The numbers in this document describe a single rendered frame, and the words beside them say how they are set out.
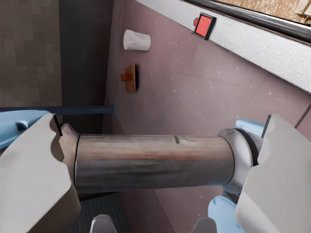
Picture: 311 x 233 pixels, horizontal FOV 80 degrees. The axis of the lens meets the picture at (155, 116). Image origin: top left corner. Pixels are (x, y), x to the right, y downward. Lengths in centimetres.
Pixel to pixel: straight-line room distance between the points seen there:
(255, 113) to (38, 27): 502
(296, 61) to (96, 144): 47
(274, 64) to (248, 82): 117
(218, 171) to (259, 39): 40
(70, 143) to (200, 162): 18
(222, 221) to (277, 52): 41
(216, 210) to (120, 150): 25
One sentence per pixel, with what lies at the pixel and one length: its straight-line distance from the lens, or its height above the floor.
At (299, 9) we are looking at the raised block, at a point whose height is 96.
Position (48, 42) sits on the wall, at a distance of 563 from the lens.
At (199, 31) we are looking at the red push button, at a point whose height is 93.
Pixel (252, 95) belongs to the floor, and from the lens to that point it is 171.
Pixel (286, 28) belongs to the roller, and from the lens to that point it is 58.
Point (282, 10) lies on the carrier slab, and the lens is 57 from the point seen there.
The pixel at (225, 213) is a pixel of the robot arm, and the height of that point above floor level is 113.
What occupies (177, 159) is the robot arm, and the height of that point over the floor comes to 125.
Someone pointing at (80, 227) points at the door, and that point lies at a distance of 519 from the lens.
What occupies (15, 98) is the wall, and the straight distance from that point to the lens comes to 622.
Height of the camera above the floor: 141
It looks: 28 degrees down
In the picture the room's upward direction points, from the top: 93 degrees counter-clockwise
